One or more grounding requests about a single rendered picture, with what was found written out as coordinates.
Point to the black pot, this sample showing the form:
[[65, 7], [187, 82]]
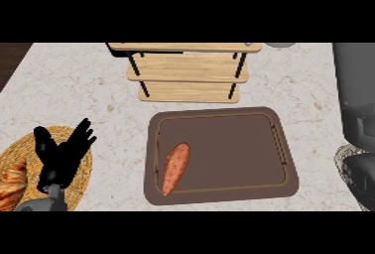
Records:
[[362, 178]]

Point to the dark grey appliance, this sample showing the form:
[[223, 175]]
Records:
[[356, 79]]

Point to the brown rectangular tray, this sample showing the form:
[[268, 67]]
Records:
[[229, 149]]

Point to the orange sweet potato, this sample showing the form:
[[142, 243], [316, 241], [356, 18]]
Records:
[[174, 167]]

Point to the round woven wicker placemat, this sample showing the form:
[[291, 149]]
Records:
[[80, 185]]

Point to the golden brown croissant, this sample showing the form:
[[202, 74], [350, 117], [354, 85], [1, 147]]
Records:
[[10, 185]]

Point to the small grey round object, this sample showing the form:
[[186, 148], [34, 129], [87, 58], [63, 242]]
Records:
[[280, 44]]

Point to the wooden tiered shelf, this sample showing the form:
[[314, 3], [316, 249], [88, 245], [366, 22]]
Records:
[[187, 67]]

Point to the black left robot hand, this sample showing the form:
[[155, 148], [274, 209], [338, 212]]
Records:
[[60, 158]]

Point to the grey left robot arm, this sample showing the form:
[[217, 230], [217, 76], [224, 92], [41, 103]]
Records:
[[54, 201]]

